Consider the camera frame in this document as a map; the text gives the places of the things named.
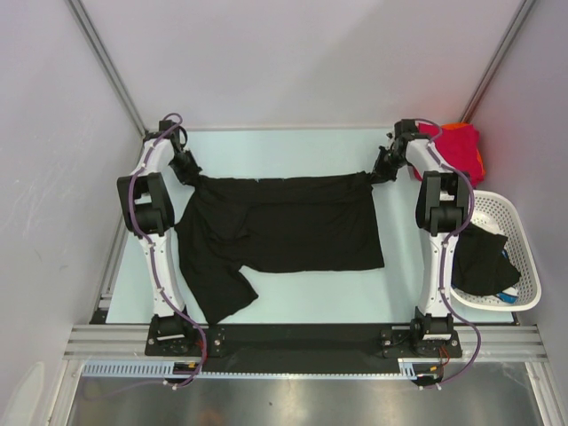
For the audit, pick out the black t shirt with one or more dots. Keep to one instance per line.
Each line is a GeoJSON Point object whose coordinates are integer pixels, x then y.
{"type": "Point", "coordinates": [480, 267]}
{"type": "Point", "coordinates": [274, 225]}

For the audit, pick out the white plastic laundry basket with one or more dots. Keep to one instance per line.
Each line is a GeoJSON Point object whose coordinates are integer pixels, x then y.
{"type": "Point", "coordinates": [496, 214]}

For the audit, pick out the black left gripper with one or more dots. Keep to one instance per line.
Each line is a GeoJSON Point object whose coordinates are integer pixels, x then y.
{"type": "Point", "coordinates": [193, 171]}

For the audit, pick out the right aluminium corner post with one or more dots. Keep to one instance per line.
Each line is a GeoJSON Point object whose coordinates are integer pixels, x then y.
{"type": "Point", "coordinates": [520, 17]}

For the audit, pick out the blue white garment in basket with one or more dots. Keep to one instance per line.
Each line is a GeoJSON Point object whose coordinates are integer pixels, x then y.
{"type": "Point", "coordinates": [508, 295]}

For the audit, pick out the white slotted cable duct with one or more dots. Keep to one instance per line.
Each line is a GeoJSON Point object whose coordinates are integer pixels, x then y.
{"type": "Point", "coordinates": [152, 369]}

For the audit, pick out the folded red t shirt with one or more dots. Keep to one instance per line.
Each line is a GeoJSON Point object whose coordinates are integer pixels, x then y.
{"type": "Point", "coordinates": [457, 151]}

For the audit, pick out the aluminium corner post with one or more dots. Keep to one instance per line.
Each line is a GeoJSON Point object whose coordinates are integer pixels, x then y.
{"type": "Point", "coordinates": [520, 17]}
{"type": "Point", "coordinates": [101, 54]}

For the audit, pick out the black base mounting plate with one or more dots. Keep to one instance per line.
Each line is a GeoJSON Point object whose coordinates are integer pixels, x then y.
{"type": "Point", "coordinates": [300, 349]}

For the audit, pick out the left aluminium corner post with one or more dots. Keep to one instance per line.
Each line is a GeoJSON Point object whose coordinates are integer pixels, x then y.
{"type": "Point", "coordinates": [101, 54]}

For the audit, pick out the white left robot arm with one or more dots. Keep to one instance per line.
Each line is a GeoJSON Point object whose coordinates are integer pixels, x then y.
{"type": "Point", "coordinates": [148, 214]}

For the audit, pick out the black t shirt in basket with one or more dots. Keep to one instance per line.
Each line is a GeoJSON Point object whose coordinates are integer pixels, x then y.
{"type": "Point", "coordinates": [480, 267]}

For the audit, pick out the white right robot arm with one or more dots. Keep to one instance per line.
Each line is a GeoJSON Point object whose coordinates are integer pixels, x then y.
{"type": "Point", "coordinates": [444, 209]}

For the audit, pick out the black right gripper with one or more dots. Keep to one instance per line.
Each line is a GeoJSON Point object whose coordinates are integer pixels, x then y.
{"type": "Point", "coordinates": [381, 173]}

